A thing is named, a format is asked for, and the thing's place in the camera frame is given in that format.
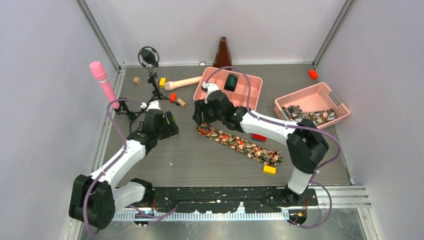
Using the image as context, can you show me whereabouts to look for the floral patterned necktie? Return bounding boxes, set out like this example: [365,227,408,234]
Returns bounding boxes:
[196,123,283,167]

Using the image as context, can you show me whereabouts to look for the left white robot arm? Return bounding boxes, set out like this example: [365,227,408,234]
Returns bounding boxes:
[68,108,179,230]

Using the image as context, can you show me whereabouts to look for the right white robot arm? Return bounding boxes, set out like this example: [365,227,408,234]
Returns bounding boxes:
[192,90,329,205]

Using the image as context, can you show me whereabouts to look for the patterned ties in basket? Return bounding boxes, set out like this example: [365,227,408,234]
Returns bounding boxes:
[282,105,337,126]

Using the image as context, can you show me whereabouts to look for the wooden cylinder block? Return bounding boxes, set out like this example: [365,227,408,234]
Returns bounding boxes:
[177,98,187,107]

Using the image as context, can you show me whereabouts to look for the pink divided organizer tray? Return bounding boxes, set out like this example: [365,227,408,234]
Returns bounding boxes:
[208,69,263,111]

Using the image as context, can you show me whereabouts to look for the dark green rolled tie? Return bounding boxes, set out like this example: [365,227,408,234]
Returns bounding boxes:
[224,73,238,92]

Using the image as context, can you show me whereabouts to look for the small orange block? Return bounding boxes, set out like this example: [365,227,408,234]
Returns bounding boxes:
[169,93,177,102]

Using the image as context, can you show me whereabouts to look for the brown wooden metronome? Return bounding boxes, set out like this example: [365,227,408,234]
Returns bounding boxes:
[212,36,232,68]

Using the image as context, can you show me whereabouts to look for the yellow cube block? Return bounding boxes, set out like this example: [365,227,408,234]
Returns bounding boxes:
[158,77,167,88]

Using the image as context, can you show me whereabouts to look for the red toy brick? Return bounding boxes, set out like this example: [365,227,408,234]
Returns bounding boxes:
[251,134,267,142]

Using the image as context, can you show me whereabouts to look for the wooden cube block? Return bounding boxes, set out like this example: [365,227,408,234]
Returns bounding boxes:
[132,76,142,86]

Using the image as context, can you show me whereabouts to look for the black microphone with tripod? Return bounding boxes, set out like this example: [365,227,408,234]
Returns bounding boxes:
[115,46,180,131]

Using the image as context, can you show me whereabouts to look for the yellow block near front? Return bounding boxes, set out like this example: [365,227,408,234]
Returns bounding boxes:
[262,165,277,175]

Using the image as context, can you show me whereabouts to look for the red block far corner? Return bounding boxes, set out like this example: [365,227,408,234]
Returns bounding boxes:
[308,69,319,80]

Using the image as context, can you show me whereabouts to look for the pink perforated basket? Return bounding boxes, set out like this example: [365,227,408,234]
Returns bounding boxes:
[273,82,351,130]

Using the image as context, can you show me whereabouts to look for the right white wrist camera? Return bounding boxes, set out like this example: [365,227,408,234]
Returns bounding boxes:
[201,82,220,100]

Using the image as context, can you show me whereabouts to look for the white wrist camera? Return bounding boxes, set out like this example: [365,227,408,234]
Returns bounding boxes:
[201,82,220,100]
[140,100,163,114]

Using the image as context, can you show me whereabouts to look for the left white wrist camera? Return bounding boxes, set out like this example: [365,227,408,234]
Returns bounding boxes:
[140,100,163,114]

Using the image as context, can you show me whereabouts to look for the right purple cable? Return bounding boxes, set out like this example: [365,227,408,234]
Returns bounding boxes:
[204,66,342,231]

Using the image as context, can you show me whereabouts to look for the purple cable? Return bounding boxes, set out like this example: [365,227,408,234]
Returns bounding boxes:
[82,98,178,237]
[204,66,342,231]

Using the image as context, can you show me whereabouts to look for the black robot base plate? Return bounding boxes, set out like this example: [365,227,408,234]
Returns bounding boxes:
[128,186,319,224]

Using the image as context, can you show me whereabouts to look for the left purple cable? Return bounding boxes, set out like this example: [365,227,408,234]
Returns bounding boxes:
[82,98,178,237]

